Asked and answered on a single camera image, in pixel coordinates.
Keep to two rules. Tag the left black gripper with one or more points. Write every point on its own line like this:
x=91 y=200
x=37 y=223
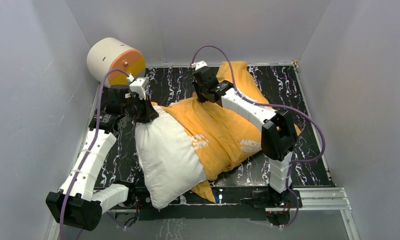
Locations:
x=146 y=112

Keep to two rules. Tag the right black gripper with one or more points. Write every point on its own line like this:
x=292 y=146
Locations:
x=201 y=98

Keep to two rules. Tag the white pillow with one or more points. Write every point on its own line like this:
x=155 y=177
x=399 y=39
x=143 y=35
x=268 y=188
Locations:
x=168 y=160

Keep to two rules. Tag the blue and yellow pillowcase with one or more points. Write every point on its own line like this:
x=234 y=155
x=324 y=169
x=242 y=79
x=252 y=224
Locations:
x=221 y=138

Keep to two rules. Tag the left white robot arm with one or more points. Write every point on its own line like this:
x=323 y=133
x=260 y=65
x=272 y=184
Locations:
x=77 y=203

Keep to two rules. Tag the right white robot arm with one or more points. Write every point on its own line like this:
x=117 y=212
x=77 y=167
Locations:
x=278 y=133

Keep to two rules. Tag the white cylinder drawer unit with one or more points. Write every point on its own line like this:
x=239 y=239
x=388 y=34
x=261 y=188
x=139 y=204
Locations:
x=110 y=53

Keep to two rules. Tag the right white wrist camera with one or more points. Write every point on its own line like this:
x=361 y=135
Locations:
x=198 y=65

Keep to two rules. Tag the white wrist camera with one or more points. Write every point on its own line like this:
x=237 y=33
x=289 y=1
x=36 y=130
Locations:
x=198 y=65
x=138 y=86

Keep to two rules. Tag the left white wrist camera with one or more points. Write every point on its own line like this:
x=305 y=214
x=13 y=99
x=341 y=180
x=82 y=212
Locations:
x=138 y=86

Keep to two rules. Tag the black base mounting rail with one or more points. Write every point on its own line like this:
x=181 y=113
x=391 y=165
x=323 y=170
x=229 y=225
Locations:
x=149 y=213

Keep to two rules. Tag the aluminium frame rail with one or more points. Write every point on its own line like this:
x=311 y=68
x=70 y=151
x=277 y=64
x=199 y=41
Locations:
x=305 y=198

